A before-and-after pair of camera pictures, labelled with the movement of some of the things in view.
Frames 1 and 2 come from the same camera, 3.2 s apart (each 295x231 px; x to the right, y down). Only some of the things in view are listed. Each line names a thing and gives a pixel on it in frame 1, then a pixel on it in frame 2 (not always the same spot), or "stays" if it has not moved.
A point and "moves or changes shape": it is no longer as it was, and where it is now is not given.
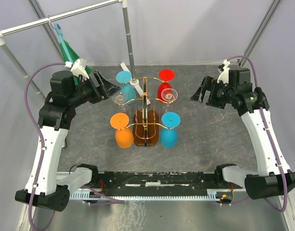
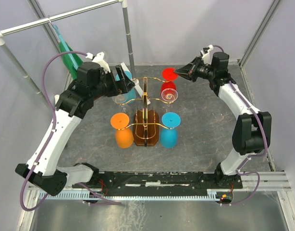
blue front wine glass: (169, 134) stays
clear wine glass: (119, 98) stays
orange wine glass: (124, 136) stays
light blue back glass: (124, 77) stays
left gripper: (103, 92) → (125, 84)
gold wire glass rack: (145, 123) stays
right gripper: (209, 83) → (190, 68)
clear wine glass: (168, 95) stays
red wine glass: (165, 75) moves or changes shape
